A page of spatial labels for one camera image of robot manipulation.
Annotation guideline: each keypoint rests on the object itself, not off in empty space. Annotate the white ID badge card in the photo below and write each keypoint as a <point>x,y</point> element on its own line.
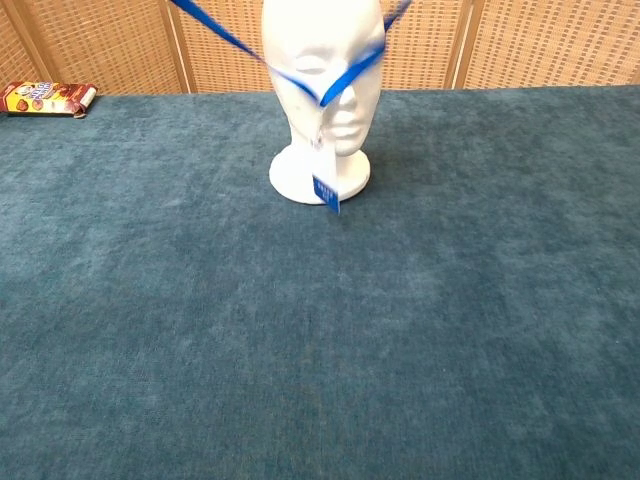
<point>325,190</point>

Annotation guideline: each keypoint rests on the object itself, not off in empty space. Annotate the white foam mannequin head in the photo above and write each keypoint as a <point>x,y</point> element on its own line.
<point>295,170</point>

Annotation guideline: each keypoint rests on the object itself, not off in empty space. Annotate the teal table cloth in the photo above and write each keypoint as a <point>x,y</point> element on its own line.
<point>300,325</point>

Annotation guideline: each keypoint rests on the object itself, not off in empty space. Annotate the wicker folding screen panel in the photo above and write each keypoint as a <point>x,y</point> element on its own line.
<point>550,45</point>
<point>10,55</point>
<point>225,65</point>
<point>110,45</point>

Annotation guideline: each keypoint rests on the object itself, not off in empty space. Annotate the brown snack box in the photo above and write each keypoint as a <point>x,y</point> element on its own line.
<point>40,99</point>

